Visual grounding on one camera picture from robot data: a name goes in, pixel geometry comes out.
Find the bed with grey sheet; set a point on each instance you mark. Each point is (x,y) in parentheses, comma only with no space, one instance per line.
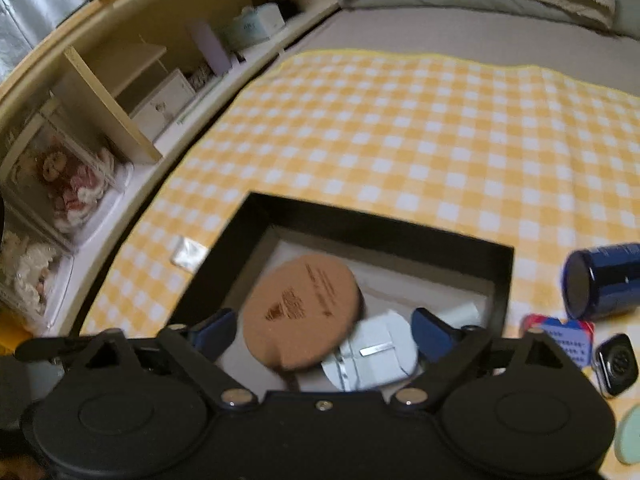
(450,30)

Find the doll in pink dress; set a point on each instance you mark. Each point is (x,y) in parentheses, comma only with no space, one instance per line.
(70,185)

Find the beige wooden bedside shelf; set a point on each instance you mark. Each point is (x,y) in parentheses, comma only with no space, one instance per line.
(150,15)

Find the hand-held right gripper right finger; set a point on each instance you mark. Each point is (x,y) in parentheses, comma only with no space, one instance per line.
(431,334)

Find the black box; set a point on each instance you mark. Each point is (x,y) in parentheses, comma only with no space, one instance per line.
(350,220)

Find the mint green round case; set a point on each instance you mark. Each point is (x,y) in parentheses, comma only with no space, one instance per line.
(631,440)

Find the doll in white dress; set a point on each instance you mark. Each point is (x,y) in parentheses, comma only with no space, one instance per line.
(30,270)

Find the yellow checkered mat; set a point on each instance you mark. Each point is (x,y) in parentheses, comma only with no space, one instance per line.
(400,135)

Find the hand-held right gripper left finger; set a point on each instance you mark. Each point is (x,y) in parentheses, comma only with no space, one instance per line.
(218,331)

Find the clear plastic strip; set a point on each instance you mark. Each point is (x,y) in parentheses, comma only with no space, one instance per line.
(188,255)

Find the silver foil window cover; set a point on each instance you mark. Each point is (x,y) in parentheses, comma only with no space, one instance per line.
(45,0)

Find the patterned pouch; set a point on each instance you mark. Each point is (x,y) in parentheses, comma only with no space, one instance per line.
(202,76)

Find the purple upright box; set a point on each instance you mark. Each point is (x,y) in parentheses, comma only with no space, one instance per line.
(210,47)

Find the black smart watch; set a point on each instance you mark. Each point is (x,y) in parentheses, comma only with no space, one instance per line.
(617,365)

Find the small white drawer box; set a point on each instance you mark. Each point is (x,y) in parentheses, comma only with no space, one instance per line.
(165,105)

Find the pale tissue box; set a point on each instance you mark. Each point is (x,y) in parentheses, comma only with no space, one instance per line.
(255,25)

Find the dark blue bottle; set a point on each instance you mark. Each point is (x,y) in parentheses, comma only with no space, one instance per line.
(611,280)

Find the clear display box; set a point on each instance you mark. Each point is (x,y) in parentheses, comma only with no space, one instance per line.
(30,130)

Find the white round plastic device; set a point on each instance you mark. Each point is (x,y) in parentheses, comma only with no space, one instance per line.
(391,334)

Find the colourful card box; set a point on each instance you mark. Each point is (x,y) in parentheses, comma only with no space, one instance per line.
(570,342)

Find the round cork coaster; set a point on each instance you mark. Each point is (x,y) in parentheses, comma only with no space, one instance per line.
(300,310)

